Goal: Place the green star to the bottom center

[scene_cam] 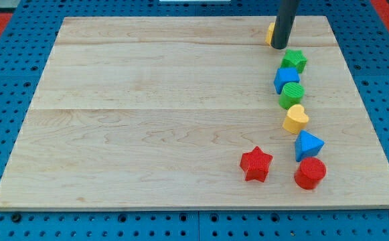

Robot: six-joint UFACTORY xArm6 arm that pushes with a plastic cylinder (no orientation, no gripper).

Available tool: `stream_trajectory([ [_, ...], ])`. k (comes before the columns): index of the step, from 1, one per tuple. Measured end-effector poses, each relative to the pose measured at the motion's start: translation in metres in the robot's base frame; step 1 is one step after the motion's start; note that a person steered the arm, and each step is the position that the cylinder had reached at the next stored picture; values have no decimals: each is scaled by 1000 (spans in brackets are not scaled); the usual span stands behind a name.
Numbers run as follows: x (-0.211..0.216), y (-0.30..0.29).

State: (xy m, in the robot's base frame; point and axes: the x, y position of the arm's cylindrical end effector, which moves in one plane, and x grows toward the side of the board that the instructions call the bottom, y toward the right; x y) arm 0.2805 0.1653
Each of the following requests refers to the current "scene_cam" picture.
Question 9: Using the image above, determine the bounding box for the green star block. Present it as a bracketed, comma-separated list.
[281, 50, 307, 74]

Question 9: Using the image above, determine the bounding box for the red cylinder block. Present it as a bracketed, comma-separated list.
[294, 157, 327, 190]

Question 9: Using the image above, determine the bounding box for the light wooden board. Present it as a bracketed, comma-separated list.
[0, 16, 389, 212]

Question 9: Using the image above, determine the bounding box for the green cylinder block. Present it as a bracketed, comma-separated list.
[279, 82, 305, 109]

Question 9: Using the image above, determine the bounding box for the red star block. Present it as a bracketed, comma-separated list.
[240, 146, 273, 182]

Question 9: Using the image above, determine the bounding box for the blue cube block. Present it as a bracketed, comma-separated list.
[273, 67, 300, 94]

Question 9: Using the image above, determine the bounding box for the yellow heart block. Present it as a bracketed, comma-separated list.
[282, 104, 309, 134]

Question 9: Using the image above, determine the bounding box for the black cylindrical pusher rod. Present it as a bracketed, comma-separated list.
[270, 0, 300, 50]

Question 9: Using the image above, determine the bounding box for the yellow block behind rod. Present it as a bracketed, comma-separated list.
[265, 22, 275, 46]

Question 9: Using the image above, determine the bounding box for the blue triangle block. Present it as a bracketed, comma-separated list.
[295, 130, 325, 162]

